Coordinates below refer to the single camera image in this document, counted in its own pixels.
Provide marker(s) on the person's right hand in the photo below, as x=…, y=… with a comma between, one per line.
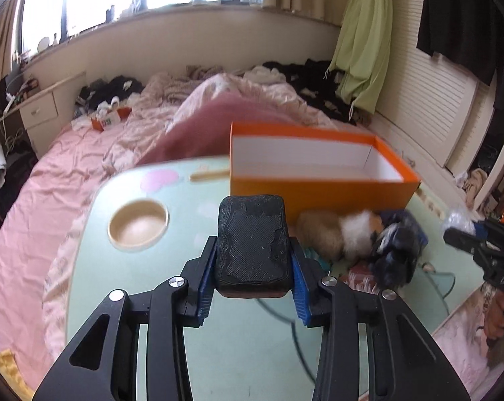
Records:
x=494, y=322

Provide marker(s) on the green hanging cloth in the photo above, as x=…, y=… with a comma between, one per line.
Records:
x=362, y=53

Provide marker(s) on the pink quilt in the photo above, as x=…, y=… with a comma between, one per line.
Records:
x=41, y=231

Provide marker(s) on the white desk with drawers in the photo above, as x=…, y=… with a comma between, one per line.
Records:
x=43, y=116

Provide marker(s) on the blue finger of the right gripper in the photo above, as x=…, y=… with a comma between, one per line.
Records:
x=396, y=250

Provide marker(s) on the black rectangular case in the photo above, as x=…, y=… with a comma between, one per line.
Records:
x=253, y=255

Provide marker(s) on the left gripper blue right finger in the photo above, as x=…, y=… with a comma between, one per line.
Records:
x=405, y=363

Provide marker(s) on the brown fluffy scrunchie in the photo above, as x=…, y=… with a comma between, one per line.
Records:
x=321, y=231

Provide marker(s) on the white fluffy scrunchie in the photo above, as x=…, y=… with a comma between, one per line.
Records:
x=359, y=232

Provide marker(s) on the green cartoon lap table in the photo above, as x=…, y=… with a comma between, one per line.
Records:
x=246, y=349

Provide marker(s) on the pile of black clothes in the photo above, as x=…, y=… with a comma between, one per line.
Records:
x=314, y=83

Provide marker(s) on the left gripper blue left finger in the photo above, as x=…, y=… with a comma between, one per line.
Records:
x=100, y=361

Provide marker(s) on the orange tissue pack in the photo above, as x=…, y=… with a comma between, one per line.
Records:
x=105, y=119

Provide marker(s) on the orange cardboard box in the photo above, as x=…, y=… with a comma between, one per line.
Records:
x=318, y=169

